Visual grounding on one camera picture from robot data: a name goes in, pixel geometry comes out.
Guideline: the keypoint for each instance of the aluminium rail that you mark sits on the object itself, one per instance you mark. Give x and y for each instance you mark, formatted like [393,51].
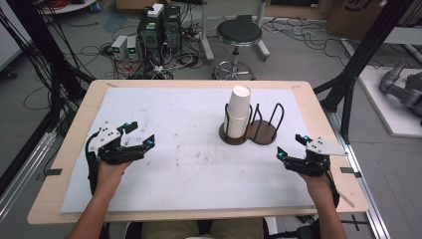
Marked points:
[23,172]
[368,205]

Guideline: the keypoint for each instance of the person's right hand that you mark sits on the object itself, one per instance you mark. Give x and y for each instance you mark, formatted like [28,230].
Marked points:
[316,186]

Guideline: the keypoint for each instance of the person's left hand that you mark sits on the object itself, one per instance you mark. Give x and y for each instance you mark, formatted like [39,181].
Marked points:
[109,177]

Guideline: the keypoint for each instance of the white floor board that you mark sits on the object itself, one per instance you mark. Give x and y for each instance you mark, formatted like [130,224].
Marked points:
[381,109]

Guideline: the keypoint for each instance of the white stand leg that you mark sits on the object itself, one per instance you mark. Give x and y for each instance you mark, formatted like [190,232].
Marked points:
[262,36]
[206,36]

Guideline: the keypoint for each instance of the black round stool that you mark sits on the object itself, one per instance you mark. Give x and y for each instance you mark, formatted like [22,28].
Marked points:
[239,32]

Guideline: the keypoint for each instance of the wooden table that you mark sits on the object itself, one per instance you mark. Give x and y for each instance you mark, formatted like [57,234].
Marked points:
[325,109]

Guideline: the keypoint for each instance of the white paper cup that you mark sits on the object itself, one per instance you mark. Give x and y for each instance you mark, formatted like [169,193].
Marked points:
[239,99]
[236,127]

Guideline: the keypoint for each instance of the grey power supply unit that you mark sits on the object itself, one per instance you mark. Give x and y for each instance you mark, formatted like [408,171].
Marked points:
[132,49]
[118,48]

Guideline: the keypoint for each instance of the white table mat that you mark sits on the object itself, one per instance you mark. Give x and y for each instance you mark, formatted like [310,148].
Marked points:
[185,179]

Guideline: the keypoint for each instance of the white box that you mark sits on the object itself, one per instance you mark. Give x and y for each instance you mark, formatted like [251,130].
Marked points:
[155,10]

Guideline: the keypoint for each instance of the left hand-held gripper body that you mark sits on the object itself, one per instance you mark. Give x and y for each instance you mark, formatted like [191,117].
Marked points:
[111,151]

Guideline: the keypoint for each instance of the black tape strip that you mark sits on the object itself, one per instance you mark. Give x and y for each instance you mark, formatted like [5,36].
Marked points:
[350,171]
[53,172]

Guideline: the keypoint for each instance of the black computer tower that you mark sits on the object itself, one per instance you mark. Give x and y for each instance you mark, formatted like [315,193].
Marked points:
[151,36]
[172,28]

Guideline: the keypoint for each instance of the person's khaki trousers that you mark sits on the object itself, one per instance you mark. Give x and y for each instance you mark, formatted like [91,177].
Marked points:
[205,230]

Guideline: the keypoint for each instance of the cardboard box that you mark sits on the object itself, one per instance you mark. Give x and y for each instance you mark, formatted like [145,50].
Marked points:
[345,16]

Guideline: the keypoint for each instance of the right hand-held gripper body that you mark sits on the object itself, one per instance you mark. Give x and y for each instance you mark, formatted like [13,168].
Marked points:
[313,159]

